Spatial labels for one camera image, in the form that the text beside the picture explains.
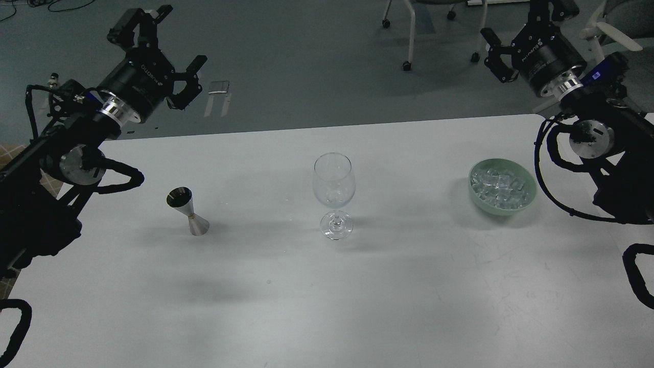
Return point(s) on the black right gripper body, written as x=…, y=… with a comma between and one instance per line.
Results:
x=542, y=53

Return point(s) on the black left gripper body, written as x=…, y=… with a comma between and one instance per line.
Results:
x=135, y=87

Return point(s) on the steel double jigger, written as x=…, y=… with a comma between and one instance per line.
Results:
x=181, y=199

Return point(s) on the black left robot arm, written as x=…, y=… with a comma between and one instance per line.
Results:
x=68, y=129

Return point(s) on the clear wine glass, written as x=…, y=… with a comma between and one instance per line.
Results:
x=334, y=186

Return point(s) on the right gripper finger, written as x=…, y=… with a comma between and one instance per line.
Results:
x=494, y=61
x=548, y=14

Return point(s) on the white office chair right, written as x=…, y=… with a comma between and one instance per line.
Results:
x=626, y=23

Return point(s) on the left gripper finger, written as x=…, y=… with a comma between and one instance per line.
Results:
x=191, y=89
x=137, y=28

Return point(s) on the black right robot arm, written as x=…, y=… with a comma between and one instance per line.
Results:
x=596, y=132

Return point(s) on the green ice bowl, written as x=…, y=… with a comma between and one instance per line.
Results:
x=501, y=187

